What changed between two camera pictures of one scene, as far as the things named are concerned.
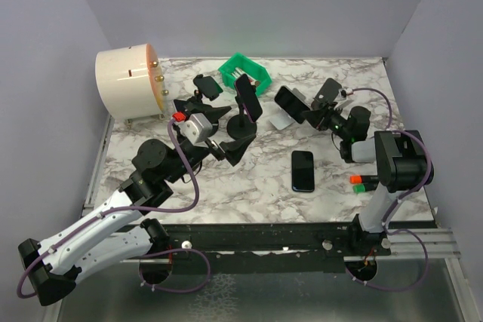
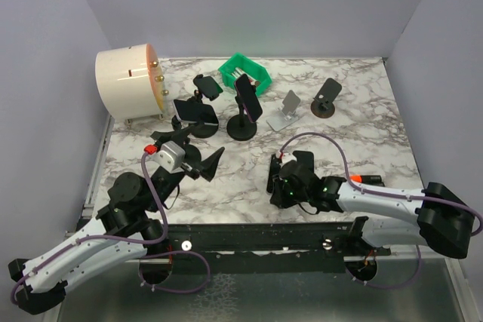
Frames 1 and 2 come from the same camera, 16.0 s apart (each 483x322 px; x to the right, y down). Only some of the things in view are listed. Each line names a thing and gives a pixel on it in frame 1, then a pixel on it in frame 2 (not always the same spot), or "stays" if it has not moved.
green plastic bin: x=247 y=65 stays
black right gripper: x=319 y=118 → x=278 y=197
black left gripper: x=234 y=149 → x=207 y=166
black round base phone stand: x=241 y=126 stays
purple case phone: x=248 y=97 stays
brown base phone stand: x=329 y=93 stays
